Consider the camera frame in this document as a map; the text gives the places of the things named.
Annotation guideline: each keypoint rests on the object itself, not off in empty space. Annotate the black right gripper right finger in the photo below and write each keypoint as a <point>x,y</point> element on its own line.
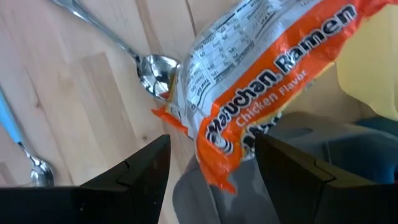
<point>311,199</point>

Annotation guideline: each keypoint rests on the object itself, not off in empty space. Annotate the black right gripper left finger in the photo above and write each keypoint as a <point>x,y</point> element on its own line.
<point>109,202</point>

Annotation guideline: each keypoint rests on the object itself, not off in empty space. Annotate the orange chicken ramen packet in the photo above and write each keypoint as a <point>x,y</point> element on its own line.
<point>264,77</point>

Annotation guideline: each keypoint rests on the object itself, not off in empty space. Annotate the blue plastic bin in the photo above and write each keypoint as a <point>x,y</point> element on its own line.
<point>363,161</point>

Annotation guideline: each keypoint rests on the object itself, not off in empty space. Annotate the grey plastic basket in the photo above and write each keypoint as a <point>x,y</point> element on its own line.
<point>192,199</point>

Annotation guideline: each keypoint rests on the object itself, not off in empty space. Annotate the all silver metal spoon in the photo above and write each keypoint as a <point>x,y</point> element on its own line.
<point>155,74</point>

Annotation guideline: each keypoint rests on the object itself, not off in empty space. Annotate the yellow translucent plastic bin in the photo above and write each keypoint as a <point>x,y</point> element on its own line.
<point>373,62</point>

